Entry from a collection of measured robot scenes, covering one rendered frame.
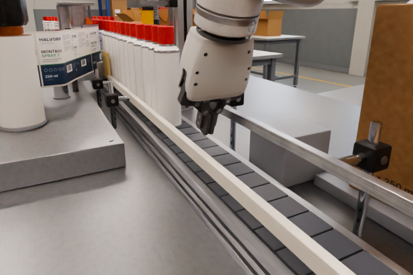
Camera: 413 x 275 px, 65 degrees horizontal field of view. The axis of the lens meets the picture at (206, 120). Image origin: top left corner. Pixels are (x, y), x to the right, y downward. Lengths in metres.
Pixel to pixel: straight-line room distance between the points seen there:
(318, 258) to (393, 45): 0.29
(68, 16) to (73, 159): 0.69
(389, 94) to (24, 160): 0.56
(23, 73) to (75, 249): 0.40
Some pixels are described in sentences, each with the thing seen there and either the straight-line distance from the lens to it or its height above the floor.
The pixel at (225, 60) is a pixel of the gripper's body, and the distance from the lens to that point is 0.44.
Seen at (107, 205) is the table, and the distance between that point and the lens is 0.53.
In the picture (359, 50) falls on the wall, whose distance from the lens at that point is 6.68.
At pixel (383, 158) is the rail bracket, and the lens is 0.40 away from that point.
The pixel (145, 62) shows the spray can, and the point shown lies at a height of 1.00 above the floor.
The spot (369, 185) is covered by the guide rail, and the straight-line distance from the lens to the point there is 0.34.
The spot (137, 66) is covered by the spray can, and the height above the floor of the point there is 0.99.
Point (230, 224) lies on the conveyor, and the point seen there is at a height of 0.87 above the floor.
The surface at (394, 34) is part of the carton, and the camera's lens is 0.49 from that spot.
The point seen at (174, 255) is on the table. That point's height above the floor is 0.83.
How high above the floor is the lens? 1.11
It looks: 18 degrees down
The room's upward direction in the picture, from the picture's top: straight up
